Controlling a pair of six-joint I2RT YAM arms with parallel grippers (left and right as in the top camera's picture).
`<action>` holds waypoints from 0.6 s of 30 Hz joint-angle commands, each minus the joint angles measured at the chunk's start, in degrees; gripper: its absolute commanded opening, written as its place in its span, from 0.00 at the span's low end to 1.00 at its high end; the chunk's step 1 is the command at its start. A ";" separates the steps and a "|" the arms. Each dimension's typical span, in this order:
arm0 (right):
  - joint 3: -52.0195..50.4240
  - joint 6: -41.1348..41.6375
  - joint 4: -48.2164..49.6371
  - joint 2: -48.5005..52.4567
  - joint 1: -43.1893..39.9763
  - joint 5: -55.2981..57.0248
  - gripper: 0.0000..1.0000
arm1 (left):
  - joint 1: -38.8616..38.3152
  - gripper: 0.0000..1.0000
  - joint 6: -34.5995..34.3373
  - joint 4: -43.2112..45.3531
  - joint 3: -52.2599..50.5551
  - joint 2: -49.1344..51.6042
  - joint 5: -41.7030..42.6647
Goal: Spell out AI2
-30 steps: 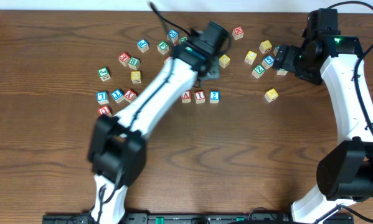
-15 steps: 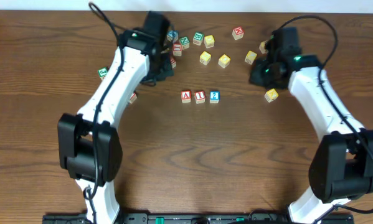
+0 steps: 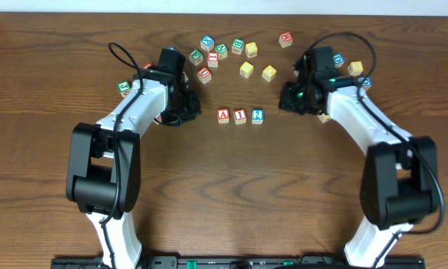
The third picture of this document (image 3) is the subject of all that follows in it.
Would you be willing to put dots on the yellow K block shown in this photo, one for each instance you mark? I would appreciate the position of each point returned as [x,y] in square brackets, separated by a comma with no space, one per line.
[324,118]

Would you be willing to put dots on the blue 2 block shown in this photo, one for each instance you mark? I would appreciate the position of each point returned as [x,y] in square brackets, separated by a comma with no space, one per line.
[257,116]

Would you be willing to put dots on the red U block centre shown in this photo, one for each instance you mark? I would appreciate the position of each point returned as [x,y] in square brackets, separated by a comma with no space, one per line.
[204,75]

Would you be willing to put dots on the red A block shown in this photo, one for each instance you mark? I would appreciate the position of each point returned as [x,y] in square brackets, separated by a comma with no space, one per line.
[223,115]

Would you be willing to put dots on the green N block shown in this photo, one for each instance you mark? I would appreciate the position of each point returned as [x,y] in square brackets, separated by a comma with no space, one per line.
[222,51]

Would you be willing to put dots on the blue X block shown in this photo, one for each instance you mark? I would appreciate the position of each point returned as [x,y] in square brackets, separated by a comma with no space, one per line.
[207,43]

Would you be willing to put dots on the red H block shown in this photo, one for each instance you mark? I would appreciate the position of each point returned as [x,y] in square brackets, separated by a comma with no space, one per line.
[286,39]

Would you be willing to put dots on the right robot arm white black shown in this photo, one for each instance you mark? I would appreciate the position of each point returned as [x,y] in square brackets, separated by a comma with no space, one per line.
[399,186]

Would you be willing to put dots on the yellow O block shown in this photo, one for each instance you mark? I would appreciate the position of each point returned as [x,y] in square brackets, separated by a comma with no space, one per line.
[269,73]

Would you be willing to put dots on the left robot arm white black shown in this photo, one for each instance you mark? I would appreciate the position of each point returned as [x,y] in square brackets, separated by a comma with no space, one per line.
[104,169]

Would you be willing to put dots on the blue block right upper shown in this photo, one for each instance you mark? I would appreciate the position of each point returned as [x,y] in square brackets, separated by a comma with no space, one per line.
[338,60]

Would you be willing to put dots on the yellow block top centre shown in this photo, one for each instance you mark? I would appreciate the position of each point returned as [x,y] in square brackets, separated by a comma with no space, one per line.
[251,49]

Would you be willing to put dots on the yellow block middle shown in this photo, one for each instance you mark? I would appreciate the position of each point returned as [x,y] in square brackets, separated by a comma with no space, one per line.
[246,69]

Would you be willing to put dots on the blue D block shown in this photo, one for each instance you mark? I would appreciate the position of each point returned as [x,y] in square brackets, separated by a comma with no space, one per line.
[366,82]

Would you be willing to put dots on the red i block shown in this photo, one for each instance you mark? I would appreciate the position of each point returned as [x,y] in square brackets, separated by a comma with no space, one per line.
[212,59]
[240,116]

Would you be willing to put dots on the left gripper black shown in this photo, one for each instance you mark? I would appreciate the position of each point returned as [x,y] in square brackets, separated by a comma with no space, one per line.
[188,105]

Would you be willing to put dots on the green F block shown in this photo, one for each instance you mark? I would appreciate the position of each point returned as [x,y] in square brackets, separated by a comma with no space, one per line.
[196,57]

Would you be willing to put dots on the green B block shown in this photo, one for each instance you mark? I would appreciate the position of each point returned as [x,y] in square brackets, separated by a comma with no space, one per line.
[238,46]

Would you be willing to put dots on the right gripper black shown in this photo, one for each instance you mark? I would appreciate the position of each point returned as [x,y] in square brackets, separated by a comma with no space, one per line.
[289,99]

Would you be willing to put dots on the red Y block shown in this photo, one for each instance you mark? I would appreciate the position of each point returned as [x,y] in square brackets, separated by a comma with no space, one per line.
[158,119]

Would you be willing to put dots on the green J block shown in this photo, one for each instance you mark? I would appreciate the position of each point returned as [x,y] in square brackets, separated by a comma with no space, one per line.
[124,88]

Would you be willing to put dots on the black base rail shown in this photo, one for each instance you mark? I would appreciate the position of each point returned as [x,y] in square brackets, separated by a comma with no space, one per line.
[172,262]

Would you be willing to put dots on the yellow 8 block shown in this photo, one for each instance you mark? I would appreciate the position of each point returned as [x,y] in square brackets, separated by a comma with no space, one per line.
[355,68]

